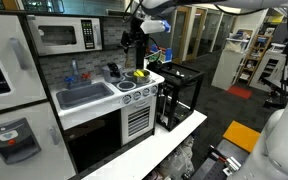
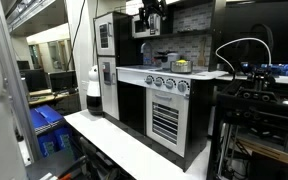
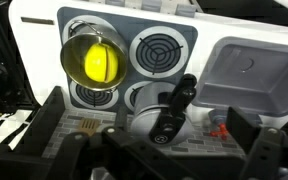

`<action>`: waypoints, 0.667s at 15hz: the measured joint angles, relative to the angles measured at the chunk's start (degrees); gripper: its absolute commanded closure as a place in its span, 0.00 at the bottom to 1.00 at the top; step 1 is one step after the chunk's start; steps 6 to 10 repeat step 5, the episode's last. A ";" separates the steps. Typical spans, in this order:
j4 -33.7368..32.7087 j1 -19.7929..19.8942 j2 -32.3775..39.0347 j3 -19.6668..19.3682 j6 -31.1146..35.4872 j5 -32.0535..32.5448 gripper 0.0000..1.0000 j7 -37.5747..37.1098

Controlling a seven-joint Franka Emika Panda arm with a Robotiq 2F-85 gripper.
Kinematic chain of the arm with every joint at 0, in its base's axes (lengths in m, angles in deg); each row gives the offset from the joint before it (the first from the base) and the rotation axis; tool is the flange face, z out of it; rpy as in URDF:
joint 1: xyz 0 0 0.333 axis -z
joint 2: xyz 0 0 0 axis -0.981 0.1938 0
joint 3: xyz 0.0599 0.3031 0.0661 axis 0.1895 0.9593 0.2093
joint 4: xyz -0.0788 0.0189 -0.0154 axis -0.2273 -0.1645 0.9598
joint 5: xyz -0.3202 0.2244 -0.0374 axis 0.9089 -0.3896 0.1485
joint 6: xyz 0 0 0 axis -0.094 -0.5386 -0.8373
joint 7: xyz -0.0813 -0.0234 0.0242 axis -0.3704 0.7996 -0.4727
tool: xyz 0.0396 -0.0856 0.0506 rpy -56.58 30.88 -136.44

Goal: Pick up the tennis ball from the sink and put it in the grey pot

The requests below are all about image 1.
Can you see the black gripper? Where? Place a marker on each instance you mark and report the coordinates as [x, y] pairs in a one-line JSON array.
[[133, 31]]

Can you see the steel grey pot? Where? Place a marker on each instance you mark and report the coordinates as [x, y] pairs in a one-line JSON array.
[[141, 79]]

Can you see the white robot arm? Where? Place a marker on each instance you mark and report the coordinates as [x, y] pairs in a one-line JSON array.
[[284, 143]]

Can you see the grey plastic bag bundle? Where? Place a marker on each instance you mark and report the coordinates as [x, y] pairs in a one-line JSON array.
[[179, 160]]

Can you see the wooden shelf unit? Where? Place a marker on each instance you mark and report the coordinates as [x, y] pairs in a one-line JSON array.
[[250, 63]]

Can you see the grey lidded cooker pot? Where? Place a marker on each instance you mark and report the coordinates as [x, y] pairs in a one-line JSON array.
[[111, 73]]

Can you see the white and blue wrist camera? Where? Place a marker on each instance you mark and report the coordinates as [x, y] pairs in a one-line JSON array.
[[154, 26]]

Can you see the white toy microwave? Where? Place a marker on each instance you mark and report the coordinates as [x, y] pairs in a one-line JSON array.
[[64, 35]]

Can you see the yellow floor mat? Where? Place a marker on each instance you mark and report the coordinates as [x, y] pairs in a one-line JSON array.
[[241, 136]]

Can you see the red floor mat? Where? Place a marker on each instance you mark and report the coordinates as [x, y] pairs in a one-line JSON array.
[[239, 91]]

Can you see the metal clamp bracket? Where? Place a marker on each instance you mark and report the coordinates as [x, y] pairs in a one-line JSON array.
[[229, 163]]

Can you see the white toy kitchen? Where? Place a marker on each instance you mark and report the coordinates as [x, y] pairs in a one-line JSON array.
[[84, 116]]

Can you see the grey stove knob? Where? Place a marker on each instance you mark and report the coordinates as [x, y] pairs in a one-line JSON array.
[[145, 92], [126, 99], [154, 89], [136, 96]]

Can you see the white oven door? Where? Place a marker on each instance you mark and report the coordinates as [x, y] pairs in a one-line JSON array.
[[138, 121]]

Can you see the black 3D printer frame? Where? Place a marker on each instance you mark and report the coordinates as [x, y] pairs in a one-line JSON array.
[[174, 100]]

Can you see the blue plastic part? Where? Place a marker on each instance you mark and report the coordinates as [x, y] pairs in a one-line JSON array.
[[168, 54]]

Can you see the plain white cabinet box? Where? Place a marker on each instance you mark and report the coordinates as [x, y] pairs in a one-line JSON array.
[[224, 70]]

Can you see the white windowed fridge door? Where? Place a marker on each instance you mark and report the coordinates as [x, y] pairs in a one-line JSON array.
[[20, 80]]

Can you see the fridge door with dispenser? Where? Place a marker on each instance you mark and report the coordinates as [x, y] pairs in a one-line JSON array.
[[40, 156]]

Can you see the grey toy faucet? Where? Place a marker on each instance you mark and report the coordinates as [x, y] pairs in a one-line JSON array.
[[74, 70]]

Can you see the white storage cabinet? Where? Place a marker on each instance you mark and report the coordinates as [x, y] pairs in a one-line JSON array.
[[277, 70]]

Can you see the black padded bench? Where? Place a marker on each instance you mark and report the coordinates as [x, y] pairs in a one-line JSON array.
[[275, 86]]

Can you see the grey sink basin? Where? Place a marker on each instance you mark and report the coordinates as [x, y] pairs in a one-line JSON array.
[[84, 95]]

